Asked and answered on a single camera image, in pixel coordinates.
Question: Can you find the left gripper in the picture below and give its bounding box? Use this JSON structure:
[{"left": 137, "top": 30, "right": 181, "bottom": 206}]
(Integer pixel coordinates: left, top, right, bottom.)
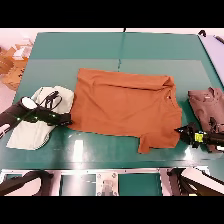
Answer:
[{"left": 49, "top": 112, "right": 74, "bottom": 128}]

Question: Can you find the silver frame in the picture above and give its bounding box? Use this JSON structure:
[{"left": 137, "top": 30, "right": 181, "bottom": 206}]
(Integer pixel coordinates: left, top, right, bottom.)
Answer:
[{"left": 0, "top": 167, "right": 224, "bottom": 197}]

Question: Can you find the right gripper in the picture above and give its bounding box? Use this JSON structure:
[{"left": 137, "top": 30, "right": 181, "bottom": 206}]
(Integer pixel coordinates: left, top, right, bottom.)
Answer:
[{"left": 181, "top": 122, "right": 202, "bottom": 147}]

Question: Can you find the brown cardboard box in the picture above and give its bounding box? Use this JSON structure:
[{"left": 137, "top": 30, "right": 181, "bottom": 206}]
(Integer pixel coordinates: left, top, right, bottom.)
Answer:
[{"left": 1, "top": 57, "right": 30, "bottom": 92}]

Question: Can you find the brown shirt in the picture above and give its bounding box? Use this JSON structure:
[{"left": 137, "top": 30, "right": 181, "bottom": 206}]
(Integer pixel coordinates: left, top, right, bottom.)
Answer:
[{"left": 187, "top": 86, "right": 224, "bottom": 154}]

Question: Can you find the orange T-shirt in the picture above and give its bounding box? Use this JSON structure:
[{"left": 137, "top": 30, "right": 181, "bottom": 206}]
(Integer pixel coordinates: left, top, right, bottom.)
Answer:
[{"left": 67, "top": 68, "right": 183, "bottom": 155}]

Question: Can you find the cream white garment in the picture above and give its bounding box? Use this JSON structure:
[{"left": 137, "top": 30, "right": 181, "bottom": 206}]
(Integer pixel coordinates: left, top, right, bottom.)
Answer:
[{"left": 6, "top": 85, "right": 75, "bottom": 151}]

